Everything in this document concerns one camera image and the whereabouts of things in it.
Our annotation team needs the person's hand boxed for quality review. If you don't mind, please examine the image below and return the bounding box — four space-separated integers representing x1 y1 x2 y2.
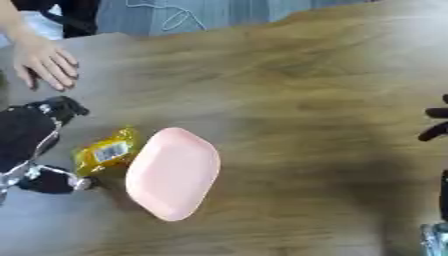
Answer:
12 37 83 93

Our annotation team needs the yellow foil snack packet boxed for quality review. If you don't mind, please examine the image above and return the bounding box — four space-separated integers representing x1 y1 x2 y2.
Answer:
70 125 144 178

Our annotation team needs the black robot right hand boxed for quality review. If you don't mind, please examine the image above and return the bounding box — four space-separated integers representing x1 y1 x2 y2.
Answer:
416 93 448 221

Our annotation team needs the person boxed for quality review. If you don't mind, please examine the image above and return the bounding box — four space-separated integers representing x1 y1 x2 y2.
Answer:
0 0 102 48

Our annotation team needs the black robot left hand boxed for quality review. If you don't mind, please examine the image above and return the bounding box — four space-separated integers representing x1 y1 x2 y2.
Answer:
0 95 98 195

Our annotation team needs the white cable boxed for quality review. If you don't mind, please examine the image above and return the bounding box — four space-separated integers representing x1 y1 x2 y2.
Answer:
124 0 210 33

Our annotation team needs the pink oval plastic tray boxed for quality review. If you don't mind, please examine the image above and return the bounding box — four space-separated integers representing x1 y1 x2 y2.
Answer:
124 126 223 222

